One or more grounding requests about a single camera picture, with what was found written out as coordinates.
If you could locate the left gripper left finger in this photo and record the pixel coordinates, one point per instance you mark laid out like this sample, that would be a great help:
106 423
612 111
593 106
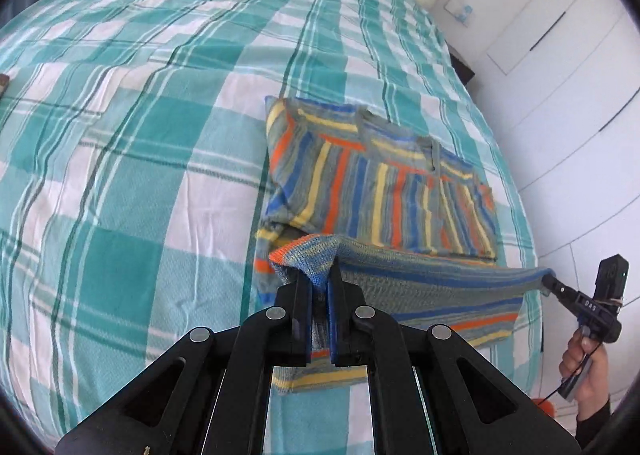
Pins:
208 393

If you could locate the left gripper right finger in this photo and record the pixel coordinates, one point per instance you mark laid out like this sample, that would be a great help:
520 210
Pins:
430 391

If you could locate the striped knitted sweater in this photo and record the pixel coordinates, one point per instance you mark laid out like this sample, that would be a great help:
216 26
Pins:
412 224

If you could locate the person's right forearm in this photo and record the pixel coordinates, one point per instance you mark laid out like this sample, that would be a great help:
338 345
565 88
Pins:
587 429

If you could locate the red fluffy rug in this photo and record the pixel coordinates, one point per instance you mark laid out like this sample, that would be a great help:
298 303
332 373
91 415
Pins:
546 406

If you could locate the white wardrobe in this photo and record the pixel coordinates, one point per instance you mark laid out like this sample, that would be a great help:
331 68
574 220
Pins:
560 89

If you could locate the teal plaid bed cover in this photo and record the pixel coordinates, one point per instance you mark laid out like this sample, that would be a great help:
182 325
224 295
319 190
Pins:
134 169

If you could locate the patterned cream cushion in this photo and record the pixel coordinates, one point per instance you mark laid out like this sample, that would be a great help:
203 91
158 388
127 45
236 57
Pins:
4 82

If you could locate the white wall outlet panel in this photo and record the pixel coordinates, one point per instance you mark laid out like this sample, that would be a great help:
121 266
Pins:
459 11

